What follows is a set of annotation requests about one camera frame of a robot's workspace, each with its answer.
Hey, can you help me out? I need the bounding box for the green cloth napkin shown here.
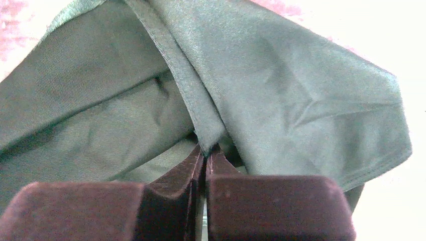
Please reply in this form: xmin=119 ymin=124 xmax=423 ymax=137
xmin=1 ymin=1 xmax=412 ymax=210

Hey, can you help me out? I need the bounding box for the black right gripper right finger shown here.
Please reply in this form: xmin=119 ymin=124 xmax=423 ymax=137
xmin=206 ymin=146 xmax=356 ymax=240

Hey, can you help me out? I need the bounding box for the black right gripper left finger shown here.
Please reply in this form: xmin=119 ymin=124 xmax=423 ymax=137
xmin=1 ymin=146 xmax=204 ymax=240

